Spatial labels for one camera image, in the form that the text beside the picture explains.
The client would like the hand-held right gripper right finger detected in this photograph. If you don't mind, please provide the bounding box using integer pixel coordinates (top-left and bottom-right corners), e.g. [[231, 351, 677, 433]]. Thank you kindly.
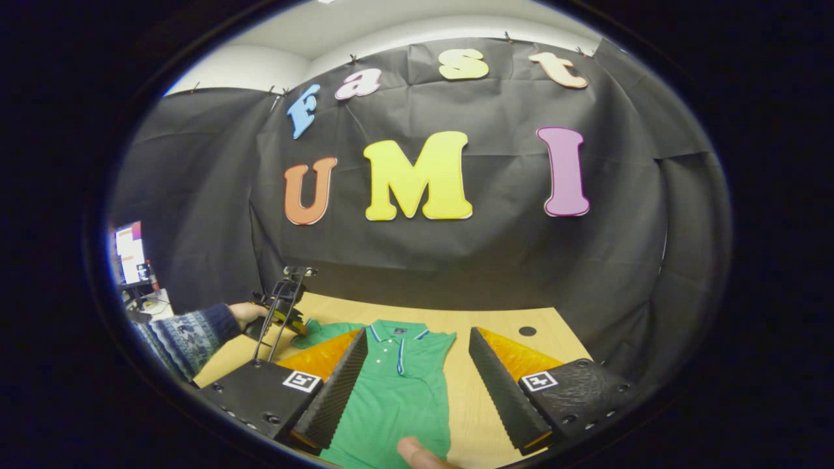
[[468, 326, 642, 457]]

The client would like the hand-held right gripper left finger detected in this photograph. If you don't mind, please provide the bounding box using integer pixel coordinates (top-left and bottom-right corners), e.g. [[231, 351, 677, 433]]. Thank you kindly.
[[195, 327, 369, 455]]

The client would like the green T-shirt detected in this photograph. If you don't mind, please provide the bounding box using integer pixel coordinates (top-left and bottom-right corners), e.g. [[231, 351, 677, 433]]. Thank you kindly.
[[290, 318, 457, 468]]

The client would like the cluttered side desk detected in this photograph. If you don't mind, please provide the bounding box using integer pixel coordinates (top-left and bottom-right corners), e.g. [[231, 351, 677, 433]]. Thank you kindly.
[[121, 280, 175, 326]]

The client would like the black backdrop cloth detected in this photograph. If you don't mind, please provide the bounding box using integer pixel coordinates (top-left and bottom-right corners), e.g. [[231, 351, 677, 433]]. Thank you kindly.
[[108, 38, 734, 391]]

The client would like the computer monitor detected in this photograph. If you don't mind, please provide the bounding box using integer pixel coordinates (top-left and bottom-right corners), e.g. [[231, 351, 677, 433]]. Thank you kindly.
[[114, 220, 147, 285]]

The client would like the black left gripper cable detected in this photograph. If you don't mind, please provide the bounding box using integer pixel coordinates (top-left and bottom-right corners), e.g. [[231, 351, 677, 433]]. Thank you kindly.
[[253, 277, 304, 363]]

